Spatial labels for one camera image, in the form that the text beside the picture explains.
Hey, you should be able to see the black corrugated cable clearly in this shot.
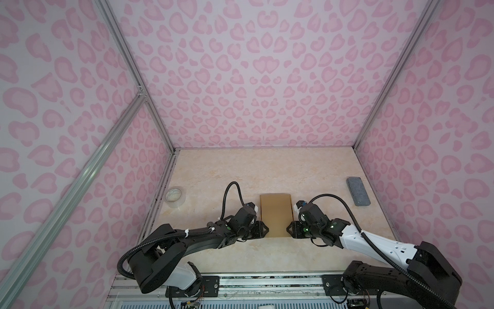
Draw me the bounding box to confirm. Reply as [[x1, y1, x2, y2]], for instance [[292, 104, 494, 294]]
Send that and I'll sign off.
[[298, 194, 458, 309], [116, 181, 248, 279]]

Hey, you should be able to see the corner aluminium post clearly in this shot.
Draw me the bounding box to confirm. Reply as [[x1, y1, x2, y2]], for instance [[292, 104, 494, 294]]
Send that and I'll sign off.
[[352, 0, 443, 153], [94, 0, 176, 154]]

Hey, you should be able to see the left black corrugated cable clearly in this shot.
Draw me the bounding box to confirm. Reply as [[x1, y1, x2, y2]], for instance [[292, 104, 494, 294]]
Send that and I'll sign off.
[[116, 181, 248, 279]]

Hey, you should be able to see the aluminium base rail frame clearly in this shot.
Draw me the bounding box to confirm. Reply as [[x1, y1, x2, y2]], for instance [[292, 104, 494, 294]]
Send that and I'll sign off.
[[104, 272, 372, 308]]

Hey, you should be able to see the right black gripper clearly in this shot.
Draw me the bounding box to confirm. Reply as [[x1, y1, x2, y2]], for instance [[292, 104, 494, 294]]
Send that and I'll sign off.
[[282, 221, 320, 239]]

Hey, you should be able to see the brown cardboard box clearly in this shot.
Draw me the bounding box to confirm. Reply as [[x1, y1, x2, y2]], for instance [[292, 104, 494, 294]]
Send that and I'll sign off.
[[260, 193, 294, 238]]

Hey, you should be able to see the grey felt case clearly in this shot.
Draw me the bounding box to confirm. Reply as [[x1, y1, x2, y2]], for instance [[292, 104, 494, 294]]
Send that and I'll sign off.
[[346, 176, 371, 207]]

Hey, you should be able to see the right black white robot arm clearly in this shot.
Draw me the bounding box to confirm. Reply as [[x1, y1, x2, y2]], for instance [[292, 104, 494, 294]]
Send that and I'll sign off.
[[287, 200, 463, 308]]

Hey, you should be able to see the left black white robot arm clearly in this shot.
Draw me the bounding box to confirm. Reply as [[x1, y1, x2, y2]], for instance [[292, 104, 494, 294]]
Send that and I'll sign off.
[[117, 203, 270, 294]]

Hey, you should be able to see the left diagonal aluminium strut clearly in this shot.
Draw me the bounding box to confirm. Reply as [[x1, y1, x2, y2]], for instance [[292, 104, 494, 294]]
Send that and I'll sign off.
[[1, 94, 147, 308]]

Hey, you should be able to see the clear tape roll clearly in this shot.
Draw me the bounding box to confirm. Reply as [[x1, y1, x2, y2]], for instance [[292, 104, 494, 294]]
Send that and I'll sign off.
[[164, 187, 186, 209]]

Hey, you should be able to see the right corner aluminium post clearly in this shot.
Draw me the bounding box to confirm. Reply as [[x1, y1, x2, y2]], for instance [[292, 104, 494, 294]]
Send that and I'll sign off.
[[352, 0, 443, 153]]

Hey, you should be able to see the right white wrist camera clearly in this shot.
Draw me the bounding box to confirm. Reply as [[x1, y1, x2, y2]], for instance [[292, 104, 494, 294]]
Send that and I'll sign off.
[[293, 200, 307, 213]]

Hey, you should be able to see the left corner aluminium post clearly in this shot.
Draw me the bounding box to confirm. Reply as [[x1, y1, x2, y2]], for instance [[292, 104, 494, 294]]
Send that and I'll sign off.
[[94, 0, 176, 154]]

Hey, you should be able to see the right black corrugated cable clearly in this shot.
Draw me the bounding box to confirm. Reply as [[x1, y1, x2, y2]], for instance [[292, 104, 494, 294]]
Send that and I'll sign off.
[[298, 194, 458, 309]]

